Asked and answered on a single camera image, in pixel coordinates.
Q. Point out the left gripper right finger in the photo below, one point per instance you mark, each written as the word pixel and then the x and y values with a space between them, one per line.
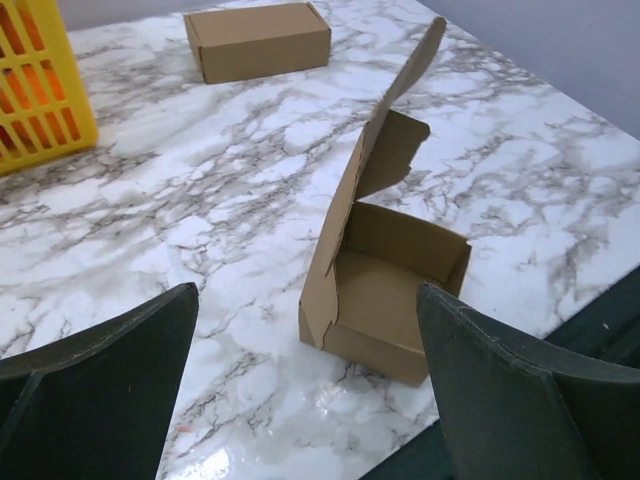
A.
pixel 513 406

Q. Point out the yellow plastic shopping basket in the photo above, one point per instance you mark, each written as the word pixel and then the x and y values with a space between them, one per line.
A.
pixel 45 110

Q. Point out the brown cardboard box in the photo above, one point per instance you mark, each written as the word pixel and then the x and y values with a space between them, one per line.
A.
pixel 247 43
pixel 359 297

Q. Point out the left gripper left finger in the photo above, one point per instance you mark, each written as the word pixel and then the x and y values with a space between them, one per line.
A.
pixel 98 404

